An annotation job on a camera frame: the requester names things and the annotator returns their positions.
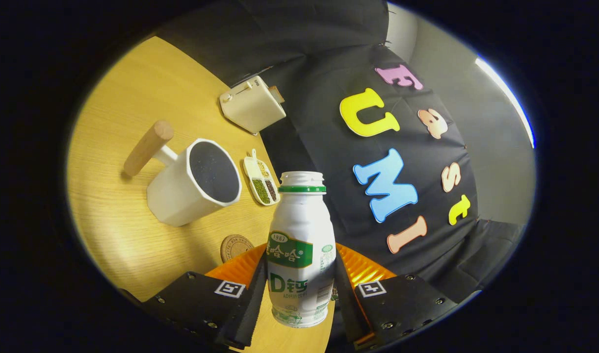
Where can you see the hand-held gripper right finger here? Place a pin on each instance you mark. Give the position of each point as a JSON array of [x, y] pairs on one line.
[[346, 304]]

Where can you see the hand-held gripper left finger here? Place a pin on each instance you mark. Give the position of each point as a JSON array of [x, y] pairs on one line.
[[252, 304]]

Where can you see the round cork coaster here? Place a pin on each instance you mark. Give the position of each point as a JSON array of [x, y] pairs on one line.
[[233, 247]]

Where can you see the white juice bottle green label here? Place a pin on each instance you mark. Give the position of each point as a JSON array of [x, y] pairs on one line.
[[299, 220]]

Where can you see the white divided dish with beans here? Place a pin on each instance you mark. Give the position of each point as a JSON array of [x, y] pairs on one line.
[[261, 189]]

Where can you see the black backdrop cloth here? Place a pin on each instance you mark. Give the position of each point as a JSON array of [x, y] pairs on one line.
[[324, 147]]

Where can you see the cream toaster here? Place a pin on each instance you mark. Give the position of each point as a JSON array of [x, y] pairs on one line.
[[252, 105]]

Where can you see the wooden table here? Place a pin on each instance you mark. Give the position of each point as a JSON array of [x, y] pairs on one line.
[[132, 98]]

